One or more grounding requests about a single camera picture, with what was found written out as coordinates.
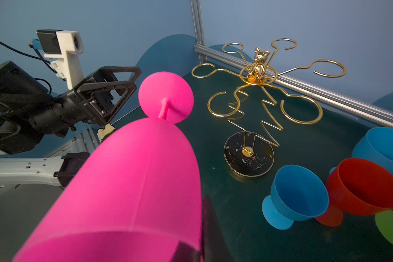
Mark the rear frame bar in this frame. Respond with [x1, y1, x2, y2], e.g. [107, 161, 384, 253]
[194, 44, 393, 128]

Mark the blue wine glass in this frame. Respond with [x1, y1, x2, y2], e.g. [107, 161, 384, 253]
[262, 165, 330, 230]
[329, 127, 393, 179]

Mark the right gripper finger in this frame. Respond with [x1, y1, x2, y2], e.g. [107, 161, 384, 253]
[171, 195, 233, 262]

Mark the red wine glass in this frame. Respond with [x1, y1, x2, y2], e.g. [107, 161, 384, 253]
[315, 158, 393, 227]

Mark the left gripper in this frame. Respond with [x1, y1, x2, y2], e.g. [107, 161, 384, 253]
[29, 66, 142, 134]

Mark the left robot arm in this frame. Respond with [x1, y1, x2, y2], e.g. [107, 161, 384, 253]
[0, 61, 141, 188]

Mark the pink wine glass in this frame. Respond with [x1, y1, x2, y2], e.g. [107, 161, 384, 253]
[14, 72, 202, 262]

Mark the gold wire glass rack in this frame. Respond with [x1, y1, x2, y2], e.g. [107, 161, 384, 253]
[191, 38, 348, 179]

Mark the left frame post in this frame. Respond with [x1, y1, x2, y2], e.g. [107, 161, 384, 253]
[191, 0, 205, 47]

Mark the black glove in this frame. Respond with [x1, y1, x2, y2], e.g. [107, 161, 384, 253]
[97, 123, 116, 142]

